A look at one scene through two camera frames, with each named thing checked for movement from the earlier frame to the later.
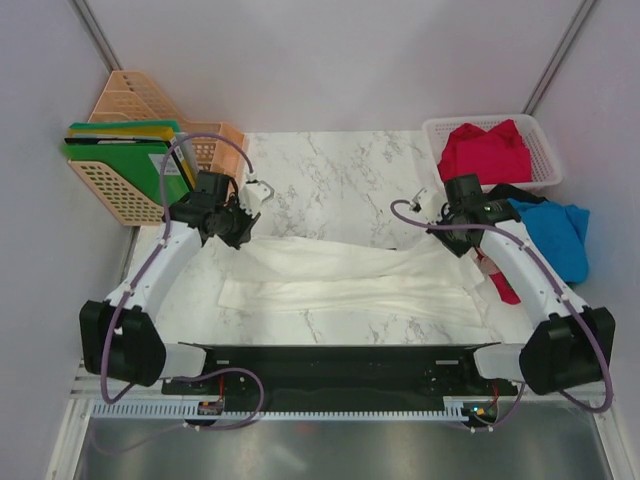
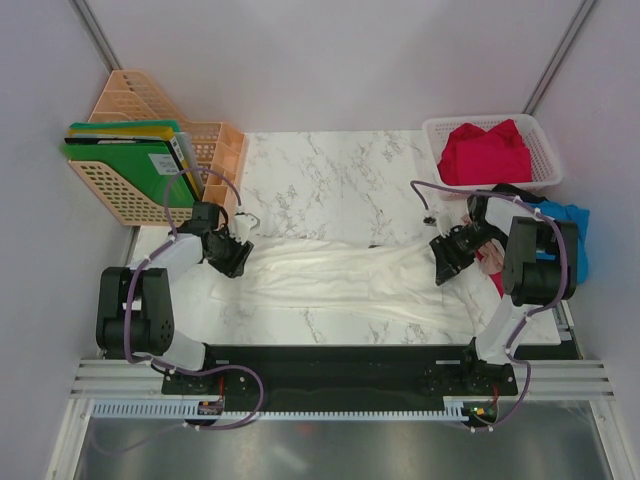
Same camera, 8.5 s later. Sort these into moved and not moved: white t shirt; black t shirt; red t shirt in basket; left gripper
Moved: left gripper
Not moved: white t shirt; black t shirt; red t shirt in basket
